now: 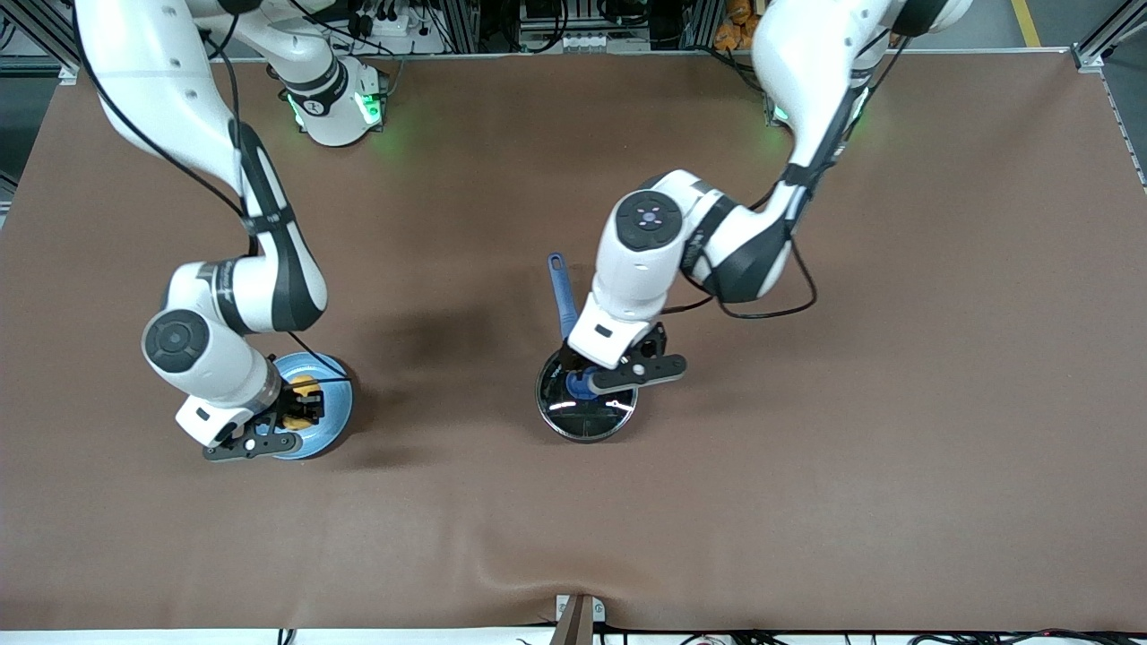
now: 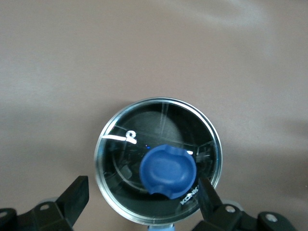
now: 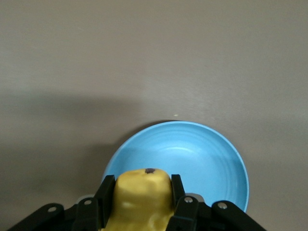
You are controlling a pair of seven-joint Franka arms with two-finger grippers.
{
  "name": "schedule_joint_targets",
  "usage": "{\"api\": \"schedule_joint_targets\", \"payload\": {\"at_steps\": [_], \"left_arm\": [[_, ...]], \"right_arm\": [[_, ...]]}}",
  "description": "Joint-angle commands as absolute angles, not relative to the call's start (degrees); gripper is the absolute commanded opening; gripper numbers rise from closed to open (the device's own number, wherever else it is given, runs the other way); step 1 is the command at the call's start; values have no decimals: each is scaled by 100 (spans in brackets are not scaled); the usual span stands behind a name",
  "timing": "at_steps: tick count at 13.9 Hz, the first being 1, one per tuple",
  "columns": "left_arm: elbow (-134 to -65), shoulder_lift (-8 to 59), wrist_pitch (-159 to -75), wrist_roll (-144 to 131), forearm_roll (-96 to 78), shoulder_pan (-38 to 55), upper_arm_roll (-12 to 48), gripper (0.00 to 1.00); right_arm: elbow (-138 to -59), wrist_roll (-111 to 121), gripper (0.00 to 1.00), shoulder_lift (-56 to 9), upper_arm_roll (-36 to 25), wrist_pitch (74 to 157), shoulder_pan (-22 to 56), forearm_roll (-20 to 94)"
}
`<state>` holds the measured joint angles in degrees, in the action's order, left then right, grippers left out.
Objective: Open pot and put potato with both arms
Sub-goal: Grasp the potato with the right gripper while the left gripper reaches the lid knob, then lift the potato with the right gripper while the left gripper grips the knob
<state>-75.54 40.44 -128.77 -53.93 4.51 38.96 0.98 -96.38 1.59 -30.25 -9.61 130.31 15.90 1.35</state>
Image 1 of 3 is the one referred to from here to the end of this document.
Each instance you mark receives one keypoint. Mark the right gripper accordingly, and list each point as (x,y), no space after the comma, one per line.
(293,405)

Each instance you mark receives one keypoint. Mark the brown table mat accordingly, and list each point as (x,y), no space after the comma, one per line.
(573,520)

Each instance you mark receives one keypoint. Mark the white power strip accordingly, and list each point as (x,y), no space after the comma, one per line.
(390,25)

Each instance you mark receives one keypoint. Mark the yellow potato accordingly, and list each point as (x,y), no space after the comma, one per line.
(305,405)

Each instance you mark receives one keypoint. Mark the glass lid with blue knob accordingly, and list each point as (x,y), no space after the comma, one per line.
(587,419)

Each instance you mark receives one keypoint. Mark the aluminium rack upright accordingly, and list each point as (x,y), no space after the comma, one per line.
(703,22)
(461,25)

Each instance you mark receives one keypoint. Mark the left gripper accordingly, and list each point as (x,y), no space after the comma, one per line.
(655,339)

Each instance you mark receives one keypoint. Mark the metal bracket with brown post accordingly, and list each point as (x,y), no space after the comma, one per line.
(578,620)

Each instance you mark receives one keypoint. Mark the blue round plate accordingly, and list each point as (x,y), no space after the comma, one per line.
(332,403)

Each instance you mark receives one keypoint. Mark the aluminium frame post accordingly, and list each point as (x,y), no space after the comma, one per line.
(1107,40)
(40,36)

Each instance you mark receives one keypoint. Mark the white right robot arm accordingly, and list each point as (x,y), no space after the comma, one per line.
(152,81)

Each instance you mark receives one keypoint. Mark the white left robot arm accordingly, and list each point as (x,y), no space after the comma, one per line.
(806,63)

